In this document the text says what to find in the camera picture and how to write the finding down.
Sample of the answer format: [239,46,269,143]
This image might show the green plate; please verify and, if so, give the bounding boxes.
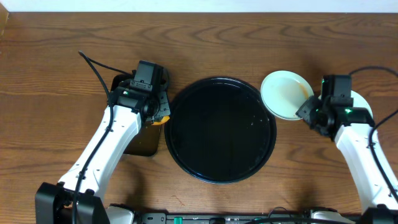
[325,93,373,124]

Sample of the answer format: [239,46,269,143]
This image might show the green plate stained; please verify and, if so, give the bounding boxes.
[260,70,314,121]

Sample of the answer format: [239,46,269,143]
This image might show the orange green scrub sponge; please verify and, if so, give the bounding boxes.
[152,116,170,126]

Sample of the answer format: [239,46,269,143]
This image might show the rectangular black water tray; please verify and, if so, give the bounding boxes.
[110,74,168,156]

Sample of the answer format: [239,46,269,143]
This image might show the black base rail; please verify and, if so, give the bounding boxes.
[133,210,313,224]

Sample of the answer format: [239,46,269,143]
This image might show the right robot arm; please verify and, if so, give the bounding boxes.
[296,94,397,223]

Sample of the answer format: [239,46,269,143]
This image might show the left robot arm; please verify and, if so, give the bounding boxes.
[35,87,170,223]

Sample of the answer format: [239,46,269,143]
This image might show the round black tray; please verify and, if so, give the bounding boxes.
[164,77,277,184]

